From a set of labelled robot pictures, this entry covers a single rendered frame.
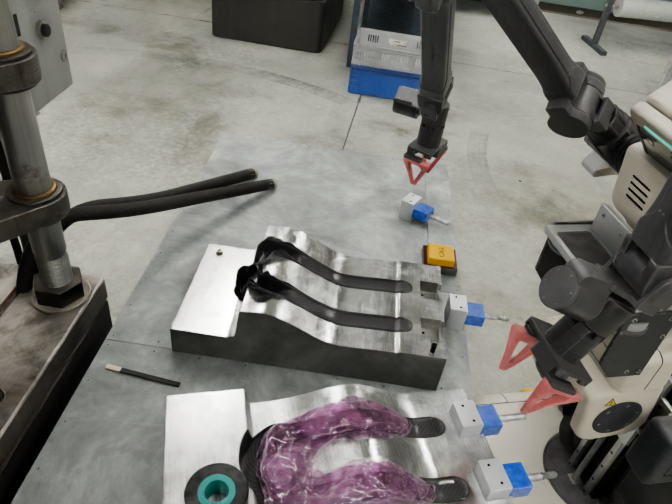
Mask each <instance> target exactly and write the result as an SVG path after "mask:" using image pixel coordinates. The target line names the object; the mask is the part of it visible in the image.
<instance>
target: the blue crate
mask: <svg viewBox="0 0 672 504"><path fill-rule="evenodd" d="M420 78H421V74H415V73H409V72H402V71H396V70H390V69H383V68H377V67H371V66H364V65H358V64H352V63H351V68H350V76H349V84H348V92H349V93H354V94H360V95H366V96H373V97H379V98H385V99H391V100H393V99H394V97H395V95H396V93H397V90H398V88H399V86H405V87H409V88H413V89H417V90H418V89H419V83H420Z"/></svg>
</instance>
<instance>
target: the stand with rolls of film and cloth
mask: <svg viewBox="0 0 672 504"><path fill-rule="evenodd" d="M614 1H615V0H607V2H606V5H605V8H604V10H603V13H602V16H601V18H600V21H599V23H598V26H597V29H596V31H595V34H594V36H593V39H591V38H590V37H589V36H588V35H582V37H581V39H582V40H583V41H584V42H585V43H586V44H588V45H589V46H590V47H591V48H592V49H593V50H595V51H596V52H597V53H598V54H599V55H600V56H606V55H607V53H608V52H607V51H606V50H604V49H603V48H602V47H601V46H600V45H598V42H599V40H600V37H601V35H602V32H603V30H604V27H605V24H606V22H607V19H608V17H609V14H610V12H611V9H612V8H613V14H614V16H615V17H624V18H634V19H643V20H653V21H662V22H672V2H668V1H659V0H616V2H615V4H614Z"/></svg>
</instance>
